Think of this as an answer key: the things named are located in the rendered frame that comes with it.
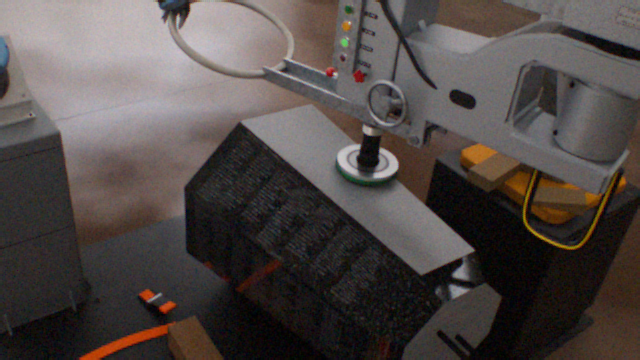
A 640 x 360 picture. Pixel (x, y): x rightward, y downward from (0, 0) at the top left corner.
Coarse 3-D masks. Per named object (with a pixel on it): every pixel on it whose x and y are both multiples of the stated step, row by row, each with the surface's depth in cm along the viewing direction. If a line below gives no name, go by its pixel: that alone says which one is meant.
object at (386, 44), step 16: (368, 0) 181; (400, 0) 175; (416, 0) 178; (432, 0) 186; (384, 16) 180; (400, 16) 177; (416, 16) 182; (432, 16) 191; (384, 32) 182; (384, 48) 184; (384, 64) 187; (352, 80) 197; (368, 80) 193; (352, 96) 199; (384, 96) 191
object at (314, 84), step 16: (288, 64) 234; (272, 80) 226; (288, 80) 221; (304, 80) 229; (320, 80) 227; (336, 80) 222; (304, 96) 219; (320, 96) 215; (336, 96) 210; (352, 112) 208; (368, 112) 204; (384, 128) 203; (400, 128) 199; (432, 128) 199; (416, 144) 193
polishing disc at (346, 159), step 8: (344, 152) 224; (352, 152) 224; (384, 152) 226; (344, 160) 220; (352, 160) 220; (384, 160) 222; (392, 160) 222; (344, 168) 216; (352, 168) 216; (360, 168) 216; (368, 168) 217; (376, 168) 217; (384, 168) 218; (392, 168) 218; (352, 176) 214; (360, 176) 213; (368, 176) 213; (376, 176) 213; (384, 176) 214; (392, 176) 216
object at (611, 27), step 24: (504, 0) 156; (528, 0) 152; (552, 0) 148; (576, 0) 143; (600, 0) 140; (624, 0) 137; (576, 24) 145; (600, 24) 142; (624, 24) 139; (600, 48) 147; (624, 48) 143
